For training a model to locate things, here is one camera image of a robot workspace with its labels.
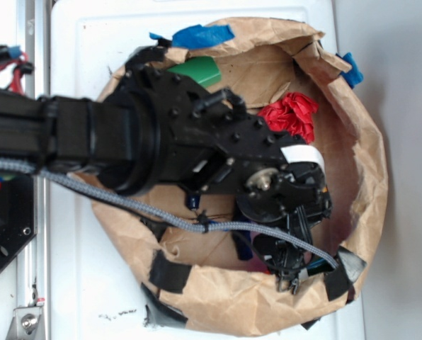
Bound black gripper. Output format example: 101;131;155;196
236;161;333;295

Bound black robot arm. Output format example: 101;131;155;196
0;47;332;290

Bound brown paper bag bin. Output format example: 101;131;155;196
92;17;388;336

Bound crumpled red paper ball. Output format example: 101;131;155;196
257;92;319;144

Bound blue tape strip right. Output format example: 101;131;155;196
336;52;364;89

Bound blue tape strip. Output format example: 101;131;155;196
169;25;235;50
336;52;364;89

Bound white plastic tray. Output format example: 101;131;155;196
49;0;367;340

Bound green rectangular block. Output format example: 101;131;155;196
168;57;222;88

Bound blue tape strip top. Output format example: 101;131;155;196
169;25;235;50

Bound dark blue rope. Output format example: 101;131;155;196
186;192;255;262

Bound grey braided cable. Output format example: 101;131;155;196
0;157;340;273

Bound metal corner bracket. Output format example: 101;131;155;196
6;306;46;340

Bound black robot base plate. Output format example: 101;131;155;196
0;176;35;274

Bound red and black wires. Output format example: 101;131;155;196
0;45;35;94

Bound aluminium frame rail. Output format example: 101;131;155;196
16;1;51;339

